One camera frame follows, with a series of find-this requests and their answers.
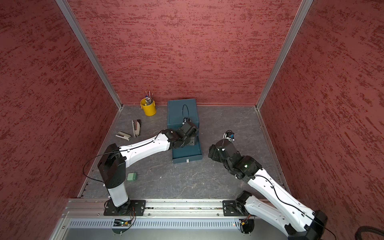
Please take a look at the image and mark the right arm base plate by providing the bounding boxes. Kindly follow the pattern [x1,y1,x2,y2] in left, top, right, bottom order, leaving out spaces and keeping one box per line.
[222,200,249,217]

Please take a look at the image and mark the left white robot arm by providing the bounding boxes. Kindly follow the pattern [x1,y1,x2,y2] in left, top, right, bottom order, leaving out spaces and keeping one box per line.
[98,128,198,209]

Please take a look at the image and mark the dark stapler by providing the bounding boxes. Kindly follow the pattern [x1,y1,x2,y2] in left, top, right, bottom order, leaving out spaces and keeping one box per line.
[132,120,141,138]

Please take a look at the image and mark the yellow pen bucket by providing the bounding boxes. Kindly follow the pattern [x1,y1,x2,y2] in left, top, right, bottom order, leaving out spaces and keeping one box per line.
[140,99,157,116]

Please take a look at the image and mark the pens in bucket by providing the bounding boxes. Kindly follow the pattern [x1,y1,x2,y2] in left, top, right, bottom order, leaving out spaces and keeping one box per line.
[145,91,154,106]

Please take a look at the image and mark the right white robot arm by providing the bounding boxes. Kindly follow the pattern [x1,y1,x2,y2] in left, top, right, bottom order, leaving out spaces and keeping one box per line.
[208,139,328,240]

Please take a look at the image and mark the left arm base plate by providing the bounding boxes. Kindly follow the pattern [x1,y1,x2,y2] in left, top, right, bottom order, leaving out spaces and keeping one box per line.
[104,199,147,217]

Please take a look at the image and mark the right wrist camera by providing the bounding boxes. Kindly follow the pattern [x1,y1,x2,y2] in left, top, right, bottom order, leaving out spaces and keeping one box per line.
[223,130,235,142]

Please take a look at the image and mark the teal drawer cabinet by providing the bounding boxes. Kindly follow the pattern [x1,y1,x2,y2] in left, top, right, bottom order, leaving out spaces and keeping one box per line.
[167,99,203,164]

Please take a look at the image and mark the aluminium front rail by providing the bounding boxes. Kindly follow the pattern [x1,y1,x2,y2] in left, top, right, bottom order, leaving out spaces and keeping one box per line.
[61,197,307,220]

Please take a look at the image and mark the white stapler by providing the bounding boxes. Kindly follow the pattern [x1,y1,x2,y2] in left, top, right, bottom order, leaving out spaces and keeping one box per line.
[115,132,132,141]

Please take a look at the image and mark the black corrugated hose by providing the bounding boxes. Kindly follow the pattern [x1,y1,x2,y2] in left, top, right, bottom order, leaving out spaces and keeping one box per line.
[354,225,384,240]

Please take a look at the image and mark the green plug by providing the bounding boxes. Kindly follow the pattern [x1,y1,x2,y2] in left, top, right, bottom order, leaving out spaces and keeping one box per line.
[127,172,138,182]

